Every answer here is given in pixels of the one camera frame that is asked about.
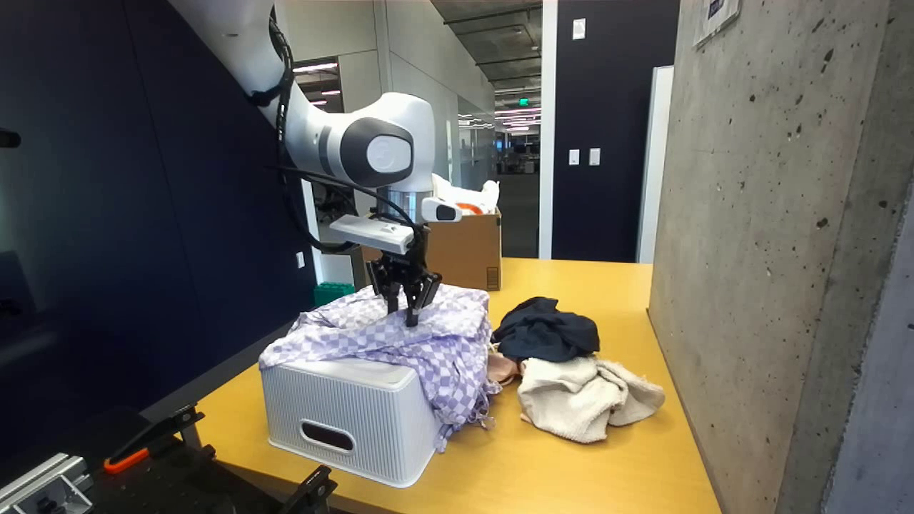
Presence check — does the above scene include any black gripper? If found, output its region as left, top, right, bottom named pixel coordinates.
left=364, top=224, right=446, bottom=330

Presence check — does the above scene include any purple white checked cloth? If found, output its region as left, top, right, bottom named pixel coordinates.
left=257, top=282, right=496, bottom=450

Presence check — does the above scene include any dark navy cloth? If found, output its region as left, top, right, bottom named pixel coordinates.
left=487, top=294, right=601, bottom=364

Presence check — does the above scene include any pale pink cloth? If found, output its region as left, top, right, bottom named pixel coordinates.
left=484, top=346, right=523, bottom=393

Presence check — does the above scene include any white plastic basket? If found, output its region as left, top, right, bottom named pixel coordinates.
left=257, top=353, right=441, bottom=491

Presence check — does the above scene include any brown cardboard box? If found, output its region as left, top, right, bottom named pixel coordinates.
left=421, top=212, right=506, bottom=294

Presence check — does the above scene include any white plastic bag orange print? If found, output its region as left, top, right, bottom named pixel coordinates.
left=431, top=174, right=503, bottom=222

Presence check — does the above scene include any cream knitted towel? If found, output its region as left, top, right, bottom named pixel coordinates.
left=513, top=353, right=667, bottom=444

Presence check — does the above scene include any black clamp stand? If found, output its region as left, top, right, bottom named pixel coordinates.
left=273, top=463, right=341, bottom=514

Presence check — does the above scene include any white whiteboard panel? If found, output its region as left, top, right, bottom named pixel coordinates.
left=634, top=63, right=676, bottom=264

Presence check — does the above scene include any grey concrete pillar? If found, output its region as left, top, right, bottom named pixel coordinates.
left=644, top=0, right=914, bottom=514

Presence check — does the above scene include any paper sign with QR code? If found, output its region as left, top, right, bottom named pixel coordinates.
left=690, top=0, right=743, bottom=52

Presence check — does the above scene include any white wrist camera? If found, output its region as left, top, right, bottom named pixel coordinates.
left=324, top=212, right=417, bottom=256

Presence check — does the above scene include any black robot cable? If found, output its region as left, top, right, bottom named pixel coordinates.
left=247, top=6, right=424, bottom=256

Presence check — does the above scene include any orange handled black clamp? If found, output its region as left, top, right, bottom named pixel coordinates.
left=99, top=406, right=207, bottom=480

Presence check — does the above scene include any aluminium extrusion rail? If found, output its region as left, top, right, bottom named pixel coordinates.
left=0, top=450, right=96, bottom=514

